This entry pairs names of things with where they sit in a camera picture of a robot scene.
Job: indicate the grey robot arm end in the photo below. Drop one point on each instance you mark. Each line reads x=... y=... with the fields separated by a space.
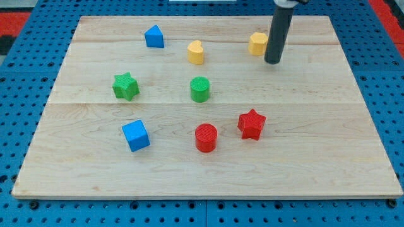
x=289 y=3

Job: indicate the red cylinder block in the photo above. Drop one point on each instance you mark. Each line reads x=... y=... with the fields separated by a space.
x=206 y=137

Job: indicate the green cylinder block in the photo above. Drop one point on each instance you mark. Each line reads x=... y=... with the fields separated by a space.
x=200 y=89

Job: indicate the red star block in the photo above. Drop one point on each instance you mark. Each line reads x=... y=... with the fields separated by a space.
x=251 y=124

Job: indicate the light wooden board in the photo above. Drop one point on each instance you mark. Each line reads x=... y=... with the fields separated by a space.
x=318 y=141

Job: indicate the yellow heart block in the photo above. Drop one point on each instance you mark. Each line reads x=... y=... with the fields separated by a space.
x=195 y=52

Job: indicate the blue cube block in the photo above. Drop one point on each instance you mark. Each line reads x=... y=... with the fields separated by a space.
x=136 y=135

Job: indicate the green star block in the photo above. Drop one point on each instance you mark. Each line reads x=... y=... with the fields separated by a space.
x=125 y=86

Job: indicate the yellow hexagon block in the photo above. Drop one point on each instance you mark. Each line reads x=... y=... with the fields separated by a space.
x=257 y=43

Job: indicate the blue triangular prism block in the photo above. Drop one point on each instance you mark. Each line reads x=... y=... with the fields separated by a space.
x=154 y=37

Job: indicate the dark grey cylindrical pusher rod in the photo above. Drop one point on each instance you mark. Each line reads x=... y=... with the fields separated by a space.
x=279 y=28

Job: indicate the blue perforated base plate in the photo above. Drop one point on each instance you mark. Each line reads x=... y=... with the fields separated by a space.
x=30 y=69

